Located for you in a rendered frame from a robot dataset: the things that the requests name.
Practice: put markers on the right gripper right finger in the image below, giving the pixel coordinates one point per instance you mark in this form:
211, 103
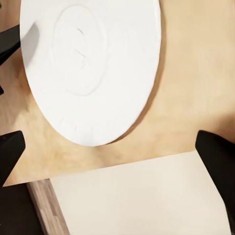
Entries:
218, 155

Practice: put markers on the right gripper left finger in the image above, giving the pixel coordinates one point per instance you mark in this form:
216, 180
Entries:
12, 146

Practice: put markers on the countertop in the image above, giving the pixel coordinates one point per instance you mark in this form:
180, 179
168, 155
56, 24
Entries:
194, 89

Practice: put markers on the saucer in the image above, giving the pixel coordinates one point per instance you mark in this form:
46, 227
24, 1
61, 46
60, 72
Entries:
91, 64

